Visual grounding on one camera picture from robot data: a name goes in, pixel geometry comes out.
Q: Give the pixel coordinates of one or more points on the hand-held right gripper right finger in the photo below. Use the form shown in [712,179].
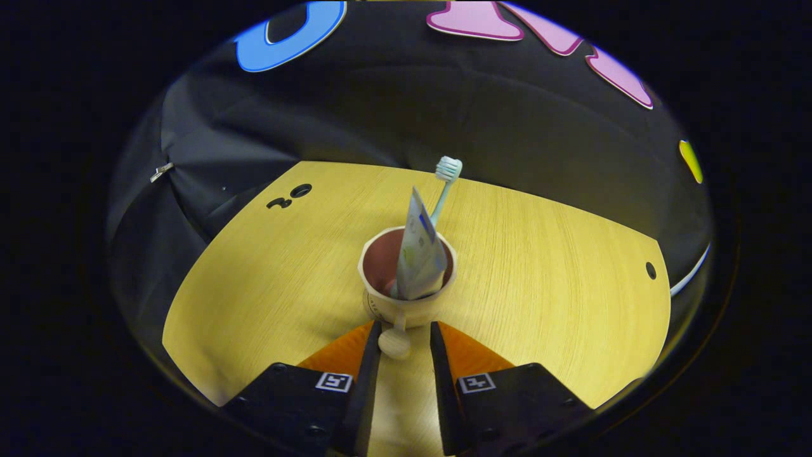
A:
[447,393]

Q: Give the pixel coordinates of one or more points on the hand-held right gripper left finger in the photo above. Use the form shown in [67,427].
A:
[365,393]

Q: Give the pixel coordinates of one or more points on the beige cup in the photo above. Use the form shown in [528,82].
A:
[412,312]

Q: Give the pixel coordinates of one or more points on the white toothpaste tube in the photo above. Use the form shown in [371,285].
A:
[419,266]

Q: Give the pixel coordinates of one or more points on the light blue toothbrush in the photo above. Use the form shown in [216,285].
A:
[448,169]

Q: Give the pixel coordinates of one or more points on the black backdrop cloth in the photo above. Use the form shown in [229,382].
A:
[444,101]

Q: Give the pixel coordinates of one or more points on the small cloth clamp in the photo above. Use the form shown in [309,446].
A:
[162,171]

